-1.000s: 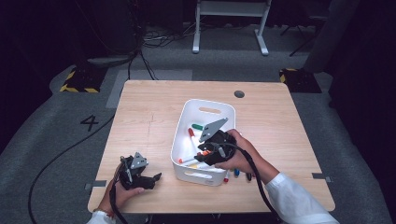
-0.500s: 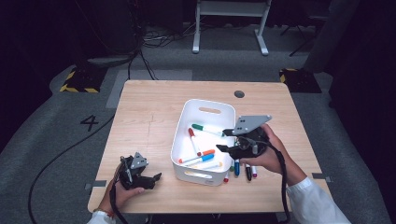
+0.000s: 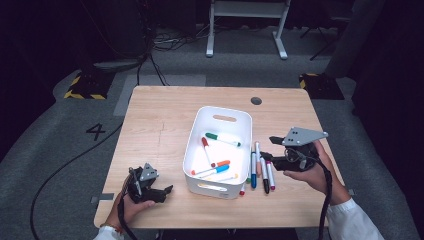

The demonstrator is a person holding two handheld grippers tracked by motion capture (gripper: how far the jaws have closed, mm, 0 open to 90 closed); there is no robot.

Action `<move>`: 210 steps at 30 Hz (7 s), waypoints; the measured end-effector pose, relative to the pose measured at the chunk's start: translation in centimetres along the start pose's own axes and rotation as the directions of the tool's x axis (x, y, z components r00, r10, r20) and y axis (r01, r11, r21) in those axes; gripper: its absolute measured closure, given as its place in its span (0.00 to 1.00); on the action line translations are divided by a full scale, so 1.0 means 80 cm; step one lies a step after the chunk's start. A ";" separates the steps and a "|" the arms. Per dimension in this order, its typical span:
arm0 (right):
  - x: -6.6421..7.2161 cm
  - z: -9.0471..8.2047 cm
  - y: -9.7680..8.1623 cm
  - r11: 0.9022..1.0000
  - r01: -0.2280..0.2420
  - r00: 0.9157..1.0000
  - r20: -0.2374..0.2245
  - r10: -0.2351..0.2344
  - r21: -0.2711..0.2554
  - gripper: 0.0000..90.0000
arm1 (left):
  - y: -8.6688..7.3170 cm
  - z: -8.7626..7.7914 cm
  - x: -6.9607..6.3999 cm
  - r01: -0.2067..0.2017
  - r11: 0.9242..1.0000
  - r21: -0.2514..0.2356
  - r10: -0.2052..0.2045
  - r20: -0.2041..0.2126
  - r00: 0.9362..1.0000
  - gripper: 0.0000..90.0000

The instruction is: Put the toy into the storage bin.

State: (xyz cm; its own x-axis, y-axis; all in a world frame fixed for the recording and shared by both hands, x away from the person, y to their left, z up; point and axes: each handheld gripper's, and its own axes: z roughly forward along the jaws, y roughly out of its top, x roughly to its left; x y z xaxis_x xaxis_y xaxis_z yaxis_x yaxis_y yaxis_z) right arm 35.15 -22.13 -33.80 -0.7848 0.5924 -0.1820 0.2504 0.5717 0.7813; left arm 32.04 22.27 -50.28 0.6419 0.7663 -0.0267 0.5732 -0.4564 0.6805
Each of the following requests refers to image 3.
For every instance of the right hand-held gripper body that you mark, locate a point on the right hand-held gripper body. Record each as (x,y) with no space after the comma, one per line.
(300,136)

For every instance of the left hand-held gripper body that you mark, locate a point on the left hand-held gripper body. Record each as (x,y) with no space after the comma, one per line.
(148,173)

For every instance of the pale pink marker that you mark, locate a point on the pale pink marker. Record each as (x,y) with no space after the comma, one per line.
(257,148)

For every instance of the magenta marker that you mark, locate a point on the magenta marker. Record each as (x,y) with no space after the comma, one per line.
(270,176)

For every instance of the row of coloured markers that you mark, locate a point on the row of coloured markers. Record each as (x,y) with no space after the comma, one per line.
(253,173)

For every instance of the dark blue marker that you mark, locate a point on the dark blue marker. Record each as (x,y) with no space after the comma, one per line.
(253,180)

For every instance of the black marker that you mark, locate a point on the black marker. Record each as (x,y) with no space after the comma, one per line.
(266,186)

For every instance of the white plastic storage bin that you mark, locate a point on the white plastic storage bin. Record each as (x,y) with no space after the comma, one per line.
(226,151)

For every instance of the orange marker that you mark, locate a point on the orange marker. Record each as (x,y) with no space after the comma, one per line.
(224,163)

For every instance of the light blue marker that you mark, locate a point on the light blue marker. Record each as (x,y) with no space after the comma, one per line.
(222,168)

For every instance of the dark green marker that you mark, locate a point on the dark green marker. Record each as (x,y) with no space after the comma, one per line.
(211,135)

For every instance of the rust brown marker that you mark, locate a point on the rust brown marker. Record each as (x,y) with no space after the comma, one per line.
(205,141)

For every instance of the person's left hand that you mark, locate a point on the person's left hand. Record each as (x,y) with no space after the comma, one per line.
(140,208)

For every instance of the person's right hand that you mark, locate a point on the person's right hand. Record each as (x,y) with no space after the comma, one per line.
(313,181)

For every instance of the light green marker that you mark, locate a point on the light green marker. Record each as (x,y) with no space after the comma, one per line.
(248,180)

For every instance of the red marker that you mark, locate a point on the red marker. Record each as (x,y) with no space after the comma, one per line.
(242,192)

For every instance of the grey floor tape strip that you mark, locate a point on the grey floor tape strip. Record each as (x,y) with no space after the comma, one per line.
(103,197)
(351,192)

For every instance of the black yellow striped floor plate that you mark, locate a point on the black yellow striped floor plate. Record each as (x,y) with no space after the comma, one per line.
(90,85)
(321,87)

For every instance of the black stand legs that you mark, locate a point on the black stand legs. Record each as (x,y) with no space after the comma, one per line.
(321,36)

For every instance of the dark round stand base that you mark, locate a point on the dark round stand base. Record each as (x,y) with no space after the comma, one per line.
(116,65)

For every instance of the grey curtain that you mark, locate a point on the grey curtain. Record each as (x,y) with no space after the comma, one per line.
(353,36)

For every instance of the white metal table frame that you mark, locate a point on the white metal table frame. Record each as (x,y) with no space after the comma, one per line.
(246,9)

